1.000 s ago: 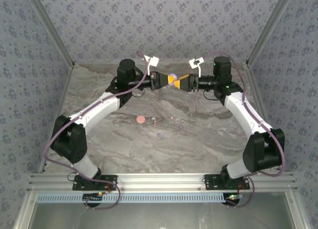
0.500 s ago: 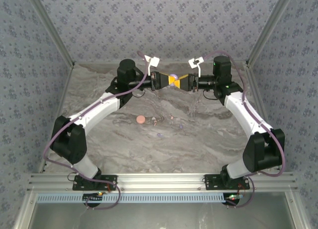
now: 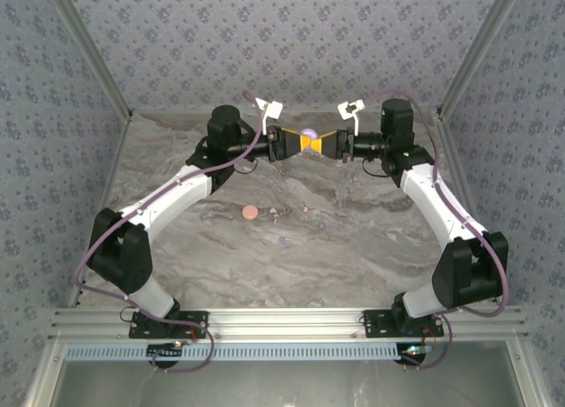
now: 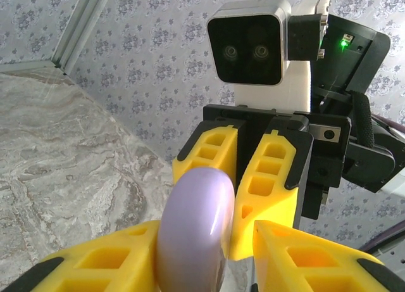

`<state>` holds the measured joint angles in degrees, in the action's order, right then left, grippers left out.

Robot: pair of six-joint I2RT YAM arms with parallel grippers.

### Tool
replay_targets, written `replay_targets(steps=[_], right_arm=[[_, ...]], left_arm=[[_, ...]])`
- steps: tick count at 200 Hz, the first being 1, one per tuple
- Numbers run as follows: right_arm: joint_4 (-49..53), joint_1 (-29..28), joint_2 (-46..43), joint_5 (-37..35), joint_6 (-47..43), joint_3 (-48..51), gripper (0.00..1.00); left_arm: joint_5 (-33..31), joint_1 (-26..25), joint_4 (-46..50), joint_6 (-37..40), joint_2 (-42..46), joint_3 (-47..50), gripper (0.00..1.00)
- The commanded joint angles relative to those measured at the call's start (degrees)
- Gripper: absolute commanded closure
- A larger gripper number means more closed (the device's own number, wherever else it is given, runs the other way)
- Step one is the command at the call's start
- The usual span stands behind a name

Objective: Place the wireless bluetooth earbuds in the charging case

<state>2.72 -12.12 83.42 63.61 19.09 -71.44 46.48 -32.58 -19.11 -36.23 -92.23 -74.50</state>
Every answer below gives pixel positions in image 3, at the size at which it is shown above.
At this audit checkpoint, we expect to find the thin aluminium table edge strip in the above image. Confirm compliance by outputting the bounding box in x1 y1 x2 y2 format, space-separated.
130 108 441 116

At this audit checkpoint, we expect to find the small black controller board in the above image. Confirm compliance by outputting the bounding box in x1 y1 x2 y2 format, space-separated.
147 343 185 360
395 343 436 365

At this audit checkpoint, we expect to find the grey metal shelf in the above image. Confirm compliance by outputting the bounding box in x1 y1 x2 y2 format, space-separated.
52 341 524 407

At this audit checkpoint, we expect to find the thin black cable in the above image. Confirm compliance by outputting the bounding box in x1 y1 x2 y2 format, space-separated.
232 158 261 175
360 157 385 178

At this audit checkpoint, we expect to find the aluminium table side rail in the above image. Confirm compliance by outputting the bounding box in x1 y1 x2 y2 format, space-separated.
65 110 133 309
434 110 505 306

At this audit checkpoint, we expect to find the aluminium corner post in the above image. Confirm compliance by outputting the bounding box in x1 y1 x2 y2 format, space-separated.
41 0 135 119
435 0 529 119

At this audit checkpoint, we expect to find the wide aluminium base rail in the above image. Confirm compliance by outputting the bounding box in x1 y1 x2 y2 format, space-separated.
47 306 531 343

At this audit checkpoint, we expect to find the light blue slotted cable duct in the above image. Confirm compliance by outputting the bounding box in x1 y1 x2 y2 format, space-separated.
64 341 401 362

